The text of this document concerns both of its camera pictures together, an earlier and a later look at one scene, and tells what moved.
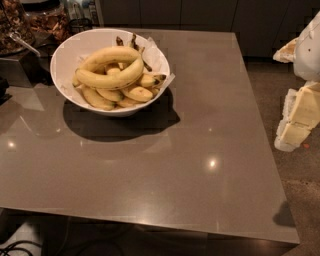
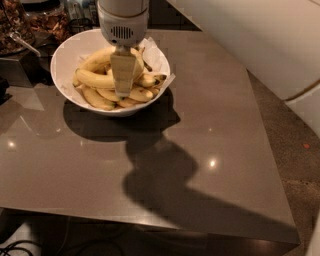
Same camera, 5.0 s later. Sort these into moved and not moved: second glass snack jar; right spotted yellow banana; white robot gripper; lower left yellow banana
Moved: white robot gripper
Not moved: lower left yellow banana; right spotted yellow banana; second glass snack jar
